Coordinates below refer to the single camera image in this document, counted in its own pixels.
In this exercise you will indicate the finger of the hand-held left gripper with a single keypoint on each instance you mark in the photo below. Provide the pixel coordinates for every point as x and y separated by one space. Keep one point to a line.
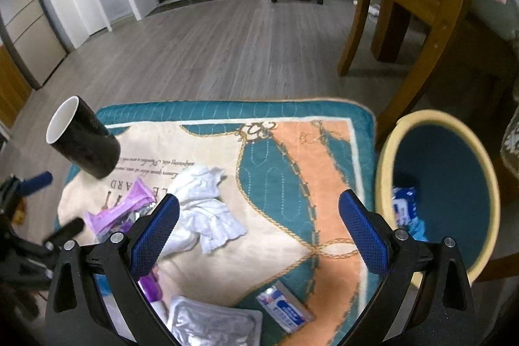
65 231
36 182

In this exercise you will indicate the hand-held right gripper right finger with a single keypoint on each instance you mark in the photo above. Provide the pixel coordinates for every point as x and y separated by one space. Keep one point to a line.
363 236

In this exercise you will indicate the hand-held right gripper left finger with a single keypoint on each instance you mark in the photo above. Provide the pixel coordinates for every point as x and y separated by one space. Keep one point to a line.
156 236

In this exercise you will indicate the purple wrapper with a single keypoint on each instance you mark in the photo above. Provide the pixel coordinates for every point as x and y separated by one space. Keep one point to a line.
121 208

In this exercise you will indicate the blue wet wipes packet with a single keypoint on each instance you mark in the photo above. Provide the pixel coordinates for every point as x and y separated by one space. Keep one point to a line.
403 204

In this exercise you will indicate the white purple tube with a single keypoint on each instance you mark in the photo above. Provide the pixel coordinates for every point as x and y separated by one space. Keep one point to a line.
152 289

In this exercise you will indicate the white tissue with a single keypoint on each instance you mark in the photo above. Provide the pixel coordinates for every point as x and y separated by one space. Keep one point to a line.
206 208

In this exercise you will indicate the blue bin with yellow rim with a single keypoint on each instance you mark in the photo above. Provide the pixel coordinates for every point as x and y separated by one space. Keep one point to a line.
438 167

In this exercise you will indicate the small blue white sachet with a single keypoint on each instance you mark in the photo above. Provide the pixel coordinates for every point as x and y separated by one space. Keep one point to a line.
284 305

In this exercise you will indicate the silver foil packet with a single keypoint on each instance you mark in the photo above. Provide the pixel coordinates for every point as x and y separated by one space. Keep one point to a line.
215 323

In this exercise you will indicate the black cup white inside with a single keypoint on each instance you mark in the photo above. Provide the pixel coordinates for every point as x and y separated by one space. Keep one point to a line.
89 143

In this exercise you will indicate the teal printed cushion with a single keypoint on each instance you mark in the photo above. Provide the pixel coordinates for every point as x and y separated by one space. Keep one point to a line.
284 184

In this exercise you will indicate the brown wooden panel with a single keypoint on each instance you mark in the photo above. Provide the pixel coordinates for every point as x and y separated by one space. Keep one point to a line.
12 86

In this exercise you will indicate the beige cabinet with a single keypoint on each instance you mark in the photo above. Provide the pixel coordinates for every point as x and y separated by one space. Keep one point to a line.
32 42

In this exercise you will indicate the teal lace tablecloth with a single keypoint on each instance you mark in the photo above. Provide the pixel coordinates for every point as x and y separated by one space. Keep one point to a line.
511 143

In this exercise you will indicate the white power strip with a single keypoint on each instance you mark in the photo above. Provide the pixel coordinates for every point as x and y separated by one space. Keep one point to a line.
375 9

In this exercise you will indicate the wooden chair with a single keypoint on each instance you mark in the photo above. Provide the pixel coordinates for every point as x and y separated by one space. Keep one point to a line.
446 5

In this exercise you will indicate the pale blue pillow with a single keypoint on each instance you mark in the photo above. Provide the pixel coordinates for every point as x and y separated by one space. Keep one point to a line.
494 17

